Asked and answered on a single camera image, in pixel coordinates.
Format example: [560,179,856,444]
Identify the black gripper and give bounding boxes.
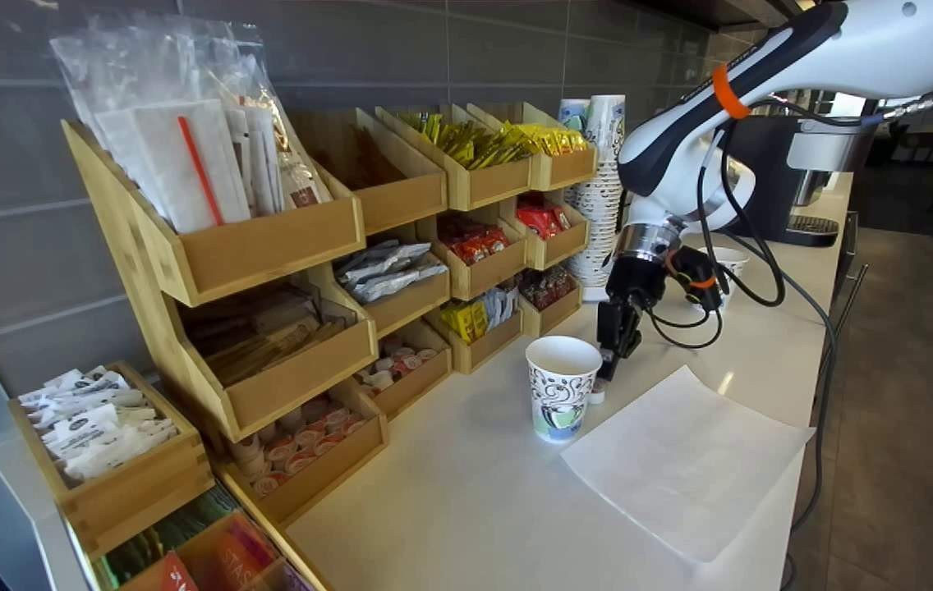
[593,254,674,384]

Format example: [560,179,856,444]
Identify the floral printed paper cup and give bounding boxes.
[524,331,606,445]

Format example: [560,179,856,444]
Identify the tall printed paper cup stack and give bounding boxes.
[571,90,630,304]

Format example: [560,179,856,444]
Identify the slim printed paper cup stack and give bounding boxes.
[555,94,596,136]

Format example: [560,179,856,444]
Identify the dark red packets pile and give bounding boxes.
[515,267,581,315]

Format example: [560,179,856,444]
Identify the bright red packets pile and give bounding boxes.
[514,192,576,243]

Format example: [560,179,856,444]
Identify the yellow and white packets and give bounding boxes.
[433,284,524,347]

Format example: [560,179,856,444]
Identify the white paper napkin sheet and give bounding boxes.
[560,361,819,570]

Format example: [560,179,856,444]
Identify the small red packets pile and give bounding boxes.
[442,215,514,269]

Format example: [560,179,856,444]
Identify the bright yellow sweetener packets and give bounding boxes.
[501,122,593,161]

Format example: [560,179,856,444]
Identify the black coffee machine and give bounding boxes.
[724,109,870,248]

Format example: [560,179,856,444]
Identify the silver foil packets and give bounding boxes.
[336,237,449,309]

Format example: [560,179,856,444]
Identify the wooden nine-bin condiment rack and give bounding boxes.
[296,97,600,421]

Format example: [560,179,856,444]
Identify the green yellow tea packets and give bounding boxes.
[399,109,525,173]

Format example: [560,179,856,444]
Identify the brown stirrers and packets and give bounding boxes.
[182,284,358,388]

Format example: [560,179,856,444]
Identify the large wooden three-tier rack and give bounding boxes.
[56,113,388,524]

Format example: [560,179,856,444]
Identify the wooden tray with coloured packets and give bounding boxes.
[64,478,328,591]

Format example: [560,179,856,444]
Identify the clear plastic bag of straws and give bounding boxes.
[45,10,336,240]

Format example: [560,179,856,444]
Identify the low wooden box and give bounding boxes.
[8,361,217,558]

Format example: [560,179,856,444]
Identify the white sugar packets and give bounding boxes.
[17,365,182,487]

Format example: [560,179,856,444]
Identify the orange cable connector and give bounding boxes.
[668,243,727,294]

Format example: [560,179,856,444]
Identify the orange strap on arm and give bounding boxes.
[711,62,755,126]

